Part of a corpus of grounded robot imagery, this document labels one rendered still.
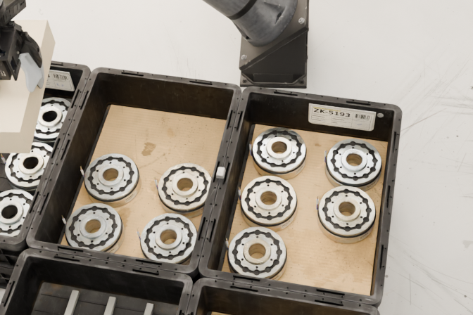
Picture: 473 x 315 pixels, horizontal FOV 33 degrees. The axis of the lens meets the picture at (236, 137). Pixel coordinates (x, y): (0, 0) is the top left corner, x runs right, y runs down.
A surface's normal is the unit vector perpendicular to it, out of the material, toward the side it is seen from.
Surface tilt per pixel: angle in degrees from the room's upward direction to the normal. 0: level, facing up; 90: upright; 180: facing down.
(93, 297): 0
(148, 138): 0
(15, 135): 90
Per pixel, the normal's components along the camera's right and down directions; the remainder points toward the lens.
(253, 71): -0.07, 0.82
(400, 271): -0.05, -0.57
